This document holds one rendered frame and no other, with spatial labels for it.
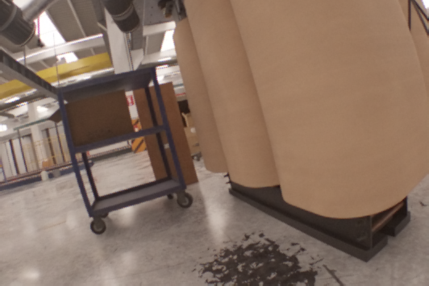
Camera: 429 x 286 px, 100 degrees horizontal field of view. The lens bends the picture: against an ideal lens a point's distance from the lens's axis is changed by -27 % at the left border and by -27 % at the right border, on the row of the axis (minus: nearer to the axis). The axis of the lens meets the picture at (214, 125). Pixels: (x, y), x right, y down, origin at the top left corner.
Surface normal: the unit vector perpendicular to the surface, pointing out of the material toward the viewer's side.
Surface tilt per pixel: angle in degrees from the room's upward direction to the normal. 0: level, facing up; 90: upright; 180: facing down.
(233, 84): 90
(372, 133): 90
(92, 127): 90
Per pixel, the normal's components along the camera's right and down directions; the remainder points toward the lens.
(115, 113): 0.38, -0.08
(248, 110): -0.40, 0.12
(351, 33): -0.13, 0.05
